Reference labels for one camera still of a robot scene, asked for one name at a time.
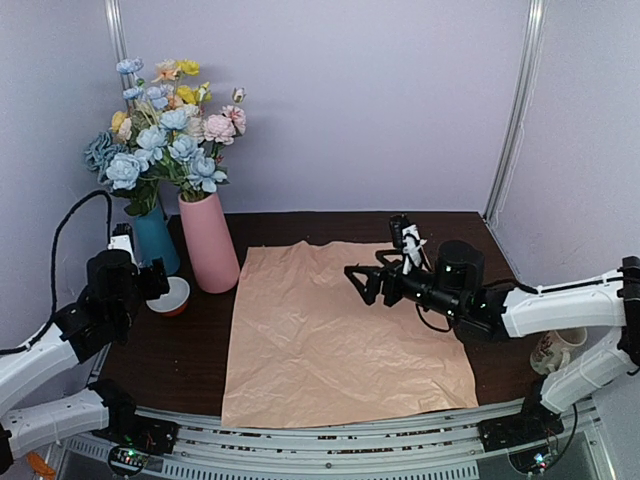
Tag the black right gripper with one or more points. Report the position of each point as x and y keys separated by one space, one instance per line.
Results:
x=391 y=288

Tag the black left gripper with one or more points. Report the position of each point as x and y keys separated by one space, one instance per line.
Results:
x=155 y=280

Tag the pink tissue paper sheet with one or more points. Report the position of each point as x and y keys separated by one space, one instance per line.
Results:
x=306 y=351

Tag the white rose stem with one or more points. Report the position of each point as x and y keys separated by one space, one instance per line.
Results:
x=194 y=127

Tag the pink rose leafy stem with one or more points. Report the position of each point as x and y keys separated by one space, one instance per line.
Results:
x=220 y=130

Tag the peach flower stem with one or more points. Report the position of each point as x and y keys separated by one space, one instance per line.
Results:
x=162 y=94

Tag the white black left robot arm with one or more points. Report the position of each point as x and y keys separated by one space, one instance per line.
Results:
x=103 y=313

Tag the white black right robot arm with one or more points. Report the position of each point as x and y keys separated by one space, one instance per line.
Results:
x=454 y=288

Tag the teal frosted vase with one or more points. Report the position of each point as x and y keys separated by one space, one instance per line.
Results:
x=154 y=241

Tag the pink tall vase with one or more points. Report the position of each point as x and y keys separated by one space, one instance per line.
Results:
x=209 y=244

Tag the artificial flowers in teal vase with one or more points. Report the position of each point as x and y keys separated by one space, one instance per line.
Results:
x=102 y=149

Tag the white bowl orange outside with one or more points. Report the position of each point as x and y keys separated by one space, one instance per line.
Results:
x=174 y=301

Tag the floral ceramic mug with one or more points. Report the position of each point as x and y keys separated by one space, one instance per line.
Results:
x=553 y=350

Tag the orange object at corner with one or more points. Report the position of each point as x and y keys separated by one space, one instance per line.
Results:
x=40 y=467

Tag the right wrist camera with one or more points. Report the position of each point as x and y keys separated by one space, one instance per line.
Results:
x=407 y=240

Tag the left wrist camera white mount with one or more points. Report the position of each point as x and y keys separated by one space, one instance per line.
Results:
x=121 y=238

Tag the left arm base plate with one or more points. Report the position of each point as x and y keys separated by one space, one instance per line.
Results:
x=149 y=435

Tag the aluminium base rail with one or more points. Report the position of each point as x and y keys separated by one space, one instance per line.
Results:
x=442 y=445

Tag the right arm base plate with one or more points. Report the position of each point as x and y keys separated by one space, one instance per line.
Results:
x=518 y=429

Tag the right aluminium frame post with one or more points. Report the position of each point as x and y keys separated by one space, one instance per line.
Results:
x=521 y=100

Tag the aluminium frame post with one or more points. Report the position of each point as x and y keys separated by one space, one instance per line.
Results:
x=521 y=100
x=116 y=33

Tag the left aluminium frame post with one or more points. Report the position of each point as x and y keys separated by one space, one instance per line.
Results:
x=116 y=33

